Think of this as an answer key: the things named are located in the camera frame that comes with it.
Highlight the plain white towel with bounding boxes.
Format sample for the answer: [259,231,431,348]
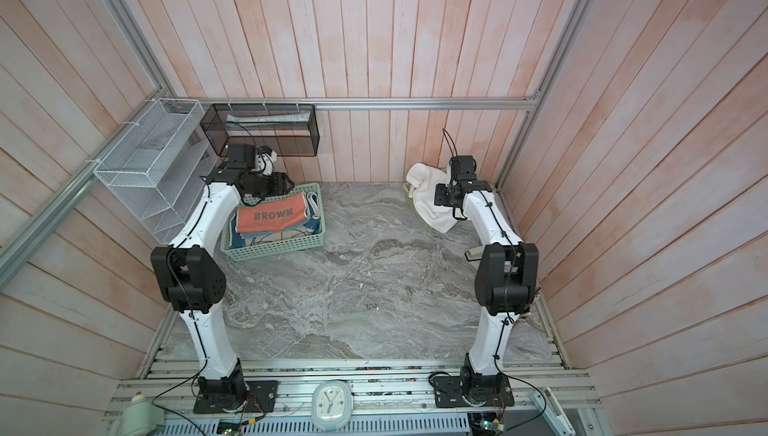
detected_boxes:
[406,162,456,233]

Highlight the brown towel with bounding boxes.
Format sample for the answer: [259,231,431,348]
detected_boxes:
[235,192,309,234]

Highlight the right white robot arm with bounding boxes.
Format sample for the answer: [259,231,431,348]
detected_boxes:
[434,155,539,404]

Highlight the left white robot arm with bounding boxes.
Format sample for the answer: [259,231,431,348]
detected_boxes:
[151,143,293,412]

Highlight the black white stapler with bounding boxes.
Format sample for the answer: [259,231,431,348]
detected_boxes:
[464,246,485,261]

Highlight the mint green plastic basket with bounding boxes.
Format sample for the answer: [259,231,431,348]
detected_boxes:
[219,183,326,261]

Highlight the green circuit board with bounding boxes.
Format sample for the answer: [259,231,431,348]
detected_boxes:
[467,413,505,436]

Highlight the white analog clock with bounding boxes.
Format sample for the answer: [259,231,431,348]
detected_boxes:
[311,380,354,432]

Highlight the white green bottle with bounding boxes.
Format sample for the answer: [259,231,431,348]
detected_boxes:
[120,392,165,436]

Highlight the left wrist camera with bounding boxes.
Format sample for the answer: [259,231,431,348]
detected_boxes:
[255,145,277,175]

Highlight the black wire mesh basket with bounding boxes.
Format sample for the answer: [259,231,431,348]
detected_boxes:
[201,102,320,157]

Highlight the white wire mesh shelf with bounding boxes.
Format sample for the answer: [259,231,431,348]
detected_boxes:
[95,98,220,244]

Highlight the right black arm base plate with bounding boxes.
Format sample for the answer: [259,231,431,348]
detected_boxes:
[428,372,515,408]

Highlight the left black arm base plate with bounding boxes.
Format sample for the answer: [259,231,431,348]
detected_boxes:
[193,378,278,414]

